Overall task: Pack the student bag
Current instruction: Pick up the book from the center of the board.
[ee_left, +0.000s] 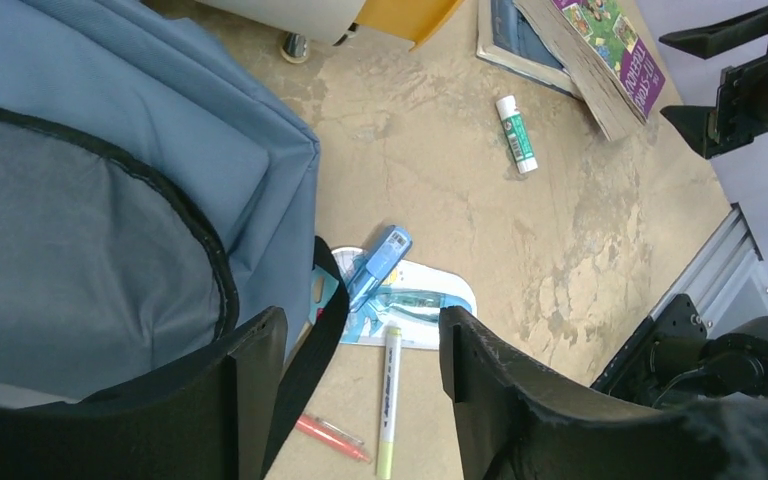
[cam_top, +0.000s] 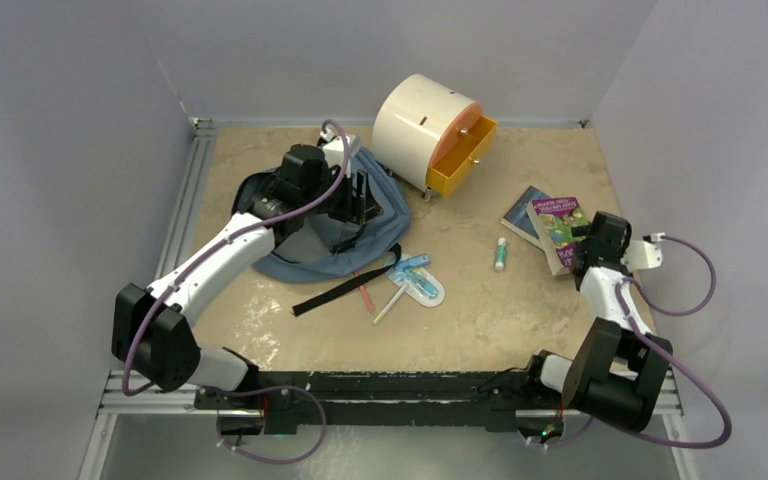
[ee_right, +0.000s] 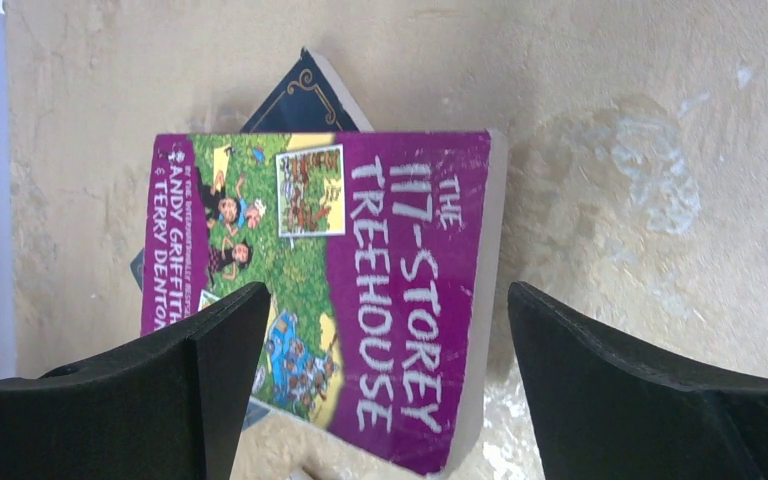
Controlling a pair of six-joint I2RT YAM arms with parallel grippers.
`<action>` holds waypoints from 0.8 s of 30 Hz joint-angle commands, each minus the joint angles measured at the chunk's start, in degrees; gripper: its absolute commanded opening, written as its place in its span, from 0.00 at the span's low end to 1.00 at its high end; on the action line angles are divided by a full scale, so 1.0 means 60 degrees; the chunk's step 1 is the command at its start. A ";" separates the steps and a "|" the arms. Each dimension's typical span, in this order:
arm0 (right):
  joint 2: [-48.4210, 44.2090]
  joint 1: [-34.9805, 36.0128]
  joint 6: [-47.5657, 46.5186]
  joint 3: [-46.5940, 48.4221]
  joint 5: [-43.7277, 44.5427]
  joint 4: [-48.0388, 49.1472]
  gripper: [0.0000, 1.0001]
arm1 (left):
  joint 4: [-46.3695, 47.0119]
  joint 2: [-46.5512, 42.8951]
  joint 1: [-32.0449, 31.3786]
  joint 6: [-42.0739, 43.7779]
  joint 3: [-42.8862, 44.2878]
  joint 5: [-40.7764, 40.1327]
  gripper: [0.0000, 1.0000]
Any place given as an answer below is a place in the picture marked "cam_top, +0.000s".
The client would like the purple children's book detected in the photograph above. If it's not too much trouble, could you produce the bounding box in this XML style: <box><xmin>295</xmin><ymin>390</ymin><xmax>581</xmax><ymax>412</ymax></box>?
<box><xmin>526</xmin><ymin>197</ymin><xmax>589</xmax><ymax>276</ymax></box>

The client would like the aluminium frame rail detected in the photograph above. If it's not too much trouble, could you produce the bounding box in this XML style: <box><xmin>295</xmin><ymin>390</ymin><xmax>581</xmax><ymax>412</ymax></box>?
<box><xmin>99</xmin><ymin>370</ymin><xmax>684</xmax><ymax>415</ymax></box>

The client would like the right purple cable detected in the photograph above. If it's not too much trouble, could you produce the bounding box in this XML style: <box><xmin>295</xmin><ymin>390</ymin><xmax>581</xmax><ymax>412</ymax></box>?
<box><xmin>526</xmin><ymin>235</ymin><xmax>734</xmax><ymax>452</ymax></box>

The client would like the blue backpack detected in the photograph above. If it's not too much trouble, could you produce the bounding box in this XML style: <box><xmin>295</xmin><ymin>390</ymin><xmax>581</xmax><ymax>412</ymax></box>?
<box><xmin>232</xmin><ymin>147</ymin><xmax>411</xmax><ymax>315</ymax></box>

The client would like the cream round drawer cabinet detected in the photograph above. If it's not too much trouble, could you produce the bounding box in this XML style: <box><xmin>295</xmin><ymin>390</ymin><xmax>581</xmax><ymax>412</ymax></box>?
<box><xmin>370</xmin><ymin>74</ymin><xmax>483</xmax><ymax>190</ymax></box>

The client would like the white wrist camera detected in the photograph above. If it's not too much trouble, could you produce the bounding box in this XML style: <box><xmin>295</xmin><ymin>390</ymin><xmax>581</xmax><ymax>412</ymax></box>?
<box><xmin>622</xmin><ymin>232</ymin><xmax>665</xmax><ymax>271</ymax></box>
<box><xmin>317</xmin><ymin>129</ymin><xmax>362</xmax><ymax>167</ymax></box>

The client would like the yellow open drawer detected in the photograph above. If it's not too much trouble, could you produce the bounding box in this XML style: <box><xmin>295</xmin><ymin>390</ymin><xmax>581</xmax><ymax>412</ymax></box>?
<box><xmin>425</xmin><ymin>116</ymin><xmax>497</xmax><ymax>197</ymax></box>

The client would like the dark blue book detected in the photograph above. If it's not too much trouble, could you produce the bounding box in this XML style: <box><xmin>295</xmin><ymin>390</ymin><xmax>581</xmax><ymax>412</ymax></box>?
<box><xmin>500</xmin><ymin>185</ymin><xmax>548</xmax><ymax>250</ymax></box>

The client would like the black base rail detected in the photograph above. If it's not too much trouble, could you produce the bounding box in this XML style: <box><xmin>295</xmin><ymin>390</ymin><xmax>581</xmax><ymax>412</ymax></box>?
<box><xmin>195</xmin><ymin>367</ymin><xmax>569</xmax><ymax>440</ymax></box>

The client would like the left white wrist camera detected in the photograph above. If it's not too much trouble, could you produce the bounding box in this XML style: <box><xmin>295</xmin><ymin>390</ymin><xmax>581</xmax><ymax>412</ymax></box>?
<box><xmin>317</xmin><ymin>129</ymin><xmax>362</xmax><ymax>167</ymax></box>

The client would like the green white glue stick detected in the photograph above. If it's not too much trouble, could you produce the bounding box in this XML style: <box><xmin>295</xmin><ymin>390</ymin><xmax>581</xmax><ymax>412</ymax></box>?
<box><xmin>494</xmin><ymin>237</ymin><xmax>507</xmax><ymax>271</ymax></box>

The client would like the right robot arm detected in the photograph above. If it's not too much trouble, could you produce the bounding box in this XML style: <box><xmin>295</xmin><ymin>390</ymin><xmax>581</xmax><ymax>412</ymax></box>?
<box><xmin>521</xmin><ymin>211</ymin><xmax>672</xmax><ymax>432</ymax></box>

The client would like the blister pack with blue items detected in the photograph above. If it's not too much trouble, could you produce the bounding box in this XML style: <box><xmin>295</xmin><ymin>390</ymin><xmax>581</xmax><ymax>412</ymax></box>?
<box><xmin>384</xmin><ymin>253</ymin><xmax>445</xmax><ymax>308</ymax></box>

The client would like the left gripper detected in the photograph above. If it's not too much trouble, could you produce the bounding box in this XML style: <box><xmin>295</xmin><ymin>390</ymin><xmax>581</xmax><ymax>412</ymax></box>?
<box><xmin>301</xmin><ymin>164</ymin><xmax>381</xmax><ymax>225</ymax></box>

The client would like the white marker pen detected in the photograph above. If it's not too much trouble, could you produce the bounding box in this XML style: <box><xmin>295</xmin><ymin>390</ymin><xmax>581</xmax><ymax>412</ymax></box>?
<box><xmin>373</xmin><ymin>284</ymin><xmax>409</xmax><ymax>325</ymax></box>

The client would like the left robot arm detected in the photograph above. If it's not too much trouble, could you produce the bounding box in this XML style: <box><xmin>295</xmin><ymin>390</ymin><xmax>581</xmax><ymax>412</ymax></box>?
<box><xmin>111</xmin><ymin>139</ymin><xmax>384</xmax><ymax>409</ymax></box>

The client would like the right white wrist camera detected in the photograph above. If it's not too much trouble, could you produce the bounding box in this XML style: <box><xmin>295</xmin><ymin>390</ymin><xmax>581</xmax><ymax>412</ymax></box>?
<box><xmin>622</xmin><ymin>232</ymin><xmax>665</xmax><ymax>271</ymax></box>

